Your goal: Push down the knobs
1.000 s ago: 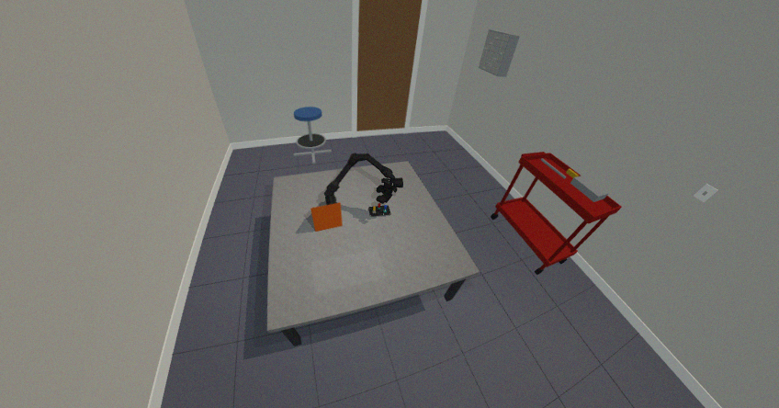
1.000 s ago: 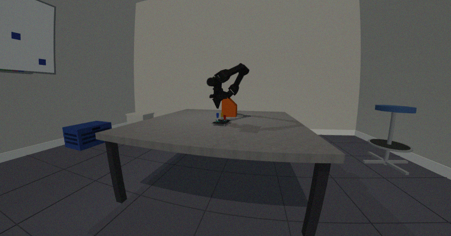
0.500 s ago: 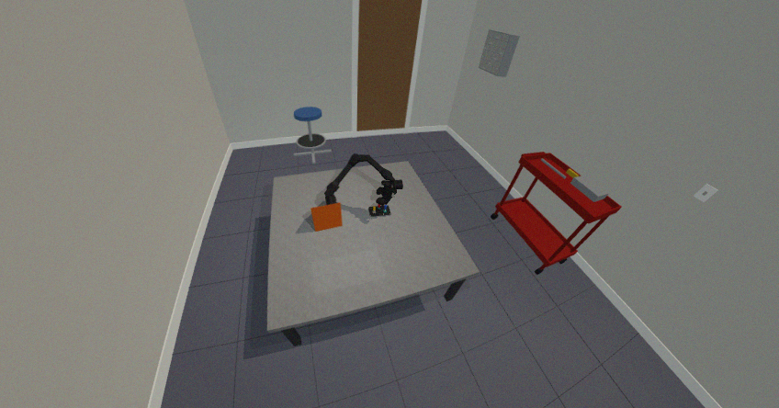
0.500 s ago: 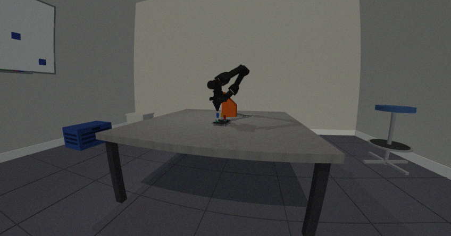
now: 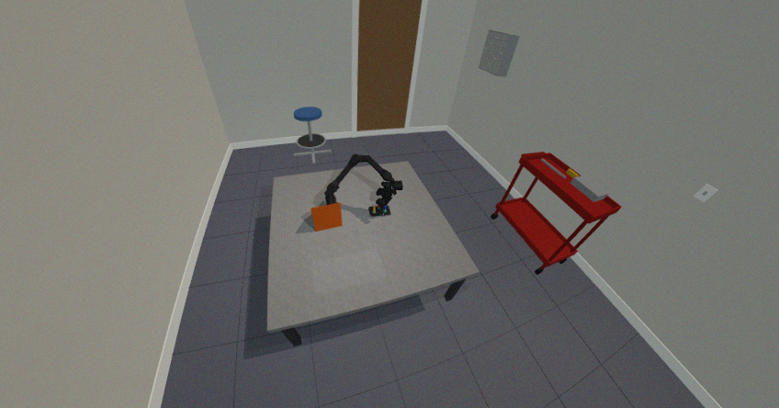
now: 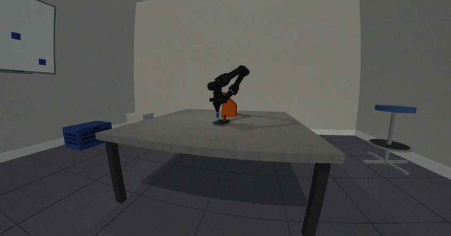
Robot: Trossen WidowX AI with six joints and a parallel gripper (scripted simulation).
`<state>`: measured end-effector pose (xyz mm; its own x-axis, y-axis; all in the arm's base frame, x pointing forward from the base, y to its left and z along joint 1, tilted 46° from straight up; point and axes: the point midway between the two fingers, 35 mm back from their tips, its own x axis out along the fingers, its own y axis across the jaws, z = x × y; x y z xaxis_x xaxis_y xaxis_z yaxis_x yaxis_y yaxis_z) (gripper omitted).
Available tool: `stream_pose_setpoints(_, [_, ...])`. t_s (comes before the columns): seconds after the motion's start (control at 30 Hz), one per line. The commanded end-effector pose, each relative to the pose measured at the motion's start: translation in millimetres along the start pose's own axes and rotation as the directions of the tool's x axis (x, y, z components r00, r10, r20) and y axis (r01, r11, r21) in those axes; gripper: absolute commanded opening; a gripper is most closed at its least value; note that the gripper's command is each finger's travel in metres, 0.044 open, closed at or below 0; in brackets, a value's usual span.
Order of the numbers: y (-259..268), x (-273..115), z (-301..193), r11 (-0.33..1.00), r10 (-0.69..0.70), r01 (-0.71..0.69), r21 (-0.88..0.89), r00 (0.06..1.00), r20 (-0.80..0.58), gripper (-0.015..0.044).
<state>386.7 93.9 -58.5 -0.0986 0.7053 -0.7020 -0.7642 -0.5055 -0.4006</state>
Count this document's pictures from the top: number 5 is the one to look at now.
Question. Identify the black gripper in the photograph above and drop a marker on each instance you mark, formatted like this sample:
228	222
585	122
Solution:
386	197

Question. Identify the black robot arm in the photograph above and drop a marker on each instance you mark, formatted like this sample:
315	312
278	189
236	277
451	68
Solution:
355	158

